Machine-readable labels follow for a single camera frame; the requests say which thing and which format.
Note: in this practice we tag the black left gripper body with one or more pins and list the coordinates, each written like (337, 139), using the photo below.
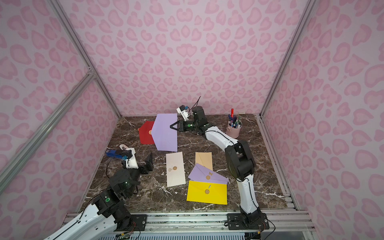
(144, 168)

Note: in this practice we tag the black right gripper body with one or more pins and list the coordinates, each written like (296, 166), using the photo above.
(180, 125)

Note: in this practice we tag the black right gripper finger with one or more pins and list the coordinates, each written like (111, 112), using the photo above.
(176, 129)
(176, 125)

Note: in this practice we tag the lilac envelope with butterfly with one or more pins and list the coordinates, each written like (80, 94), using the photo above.
(165, 138)

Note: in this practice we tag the red envelope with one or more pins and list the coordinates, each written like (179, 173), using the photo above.
(145, 133)

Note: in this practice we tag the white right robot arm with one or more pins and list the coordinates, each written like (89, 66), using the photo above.
(240, 161)

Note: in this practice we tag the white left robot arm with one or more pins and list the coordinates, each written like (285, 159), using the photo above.
(106, 212)

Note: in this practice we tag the cream white envelope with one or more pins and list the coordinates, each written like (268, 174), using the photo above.
(175, 169)

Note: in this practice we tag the tan kraft envelope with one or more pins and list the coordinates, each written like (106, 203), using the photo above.
(204, 159)

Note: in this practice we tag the yellow envelope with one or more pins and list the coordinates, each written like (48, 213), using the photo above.
(208, 193)

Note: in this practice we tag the white tape dispenser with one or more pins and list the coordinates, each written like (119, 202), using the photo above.
(123, 147)

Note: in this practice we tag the pink pen cup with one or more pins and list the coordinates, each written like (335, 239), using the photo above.
(233, 128)

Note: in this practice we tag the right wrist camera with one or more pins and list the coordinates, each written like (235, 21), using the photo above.
(184, 111)

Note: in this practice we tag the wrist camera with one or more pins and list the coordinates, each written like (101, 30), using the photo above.
(184, 111)
(130, 158)

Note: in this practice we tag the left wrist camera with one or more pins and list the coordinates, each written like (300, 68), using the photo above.
(130, 158)

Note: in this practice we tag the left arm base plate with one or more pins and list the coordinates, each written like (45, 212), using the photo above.
(136, 222)

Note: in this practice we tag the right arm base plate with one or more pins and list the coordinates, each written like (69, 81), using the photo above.
(241, 221)

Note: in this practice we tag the aluminium mounting rail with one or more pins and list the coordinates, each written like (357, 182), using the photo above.
(210, 225)

